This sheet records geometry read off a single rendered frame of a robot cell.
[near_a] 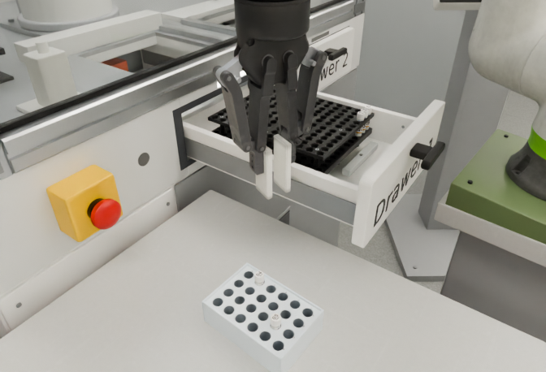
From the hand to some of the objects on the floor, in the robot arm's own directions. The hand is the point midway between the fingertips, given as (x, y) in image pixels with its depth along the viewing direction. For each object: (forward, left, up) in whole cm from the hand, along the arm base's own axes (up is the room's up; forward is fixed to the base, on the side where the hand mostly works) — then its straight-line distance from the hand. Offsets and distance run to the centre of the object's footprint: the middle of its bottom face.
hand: (273, 166), depth 53 cm
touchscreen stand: (+2, -117, -92) cm, 148 cm away
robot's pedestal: (-31, -47, -90) cm, 107 cm away
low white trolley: (-18, +19, -93) cm, 96 cm away
